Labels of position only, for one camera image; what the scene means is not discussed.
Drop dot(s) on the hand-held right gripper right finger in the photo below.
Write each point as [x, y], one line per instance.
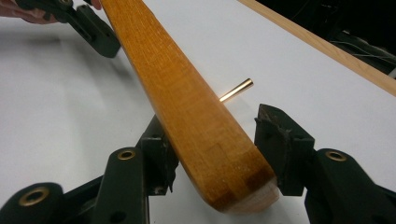
[289, 155]

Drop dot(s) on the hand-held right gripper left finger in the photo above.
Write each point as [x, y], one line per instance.
[158, 161]

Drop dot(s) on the orange rectangular board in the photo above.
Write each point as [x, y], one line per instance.
[174, 93]

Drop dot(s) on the white table mat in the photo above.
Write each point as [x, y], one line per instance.
[62, 109]

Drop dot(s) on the brass peg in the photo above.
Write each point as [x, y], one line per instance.
[238, 89]

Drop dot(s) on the wooden table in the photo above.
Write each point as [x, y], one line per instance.
[342, 56]

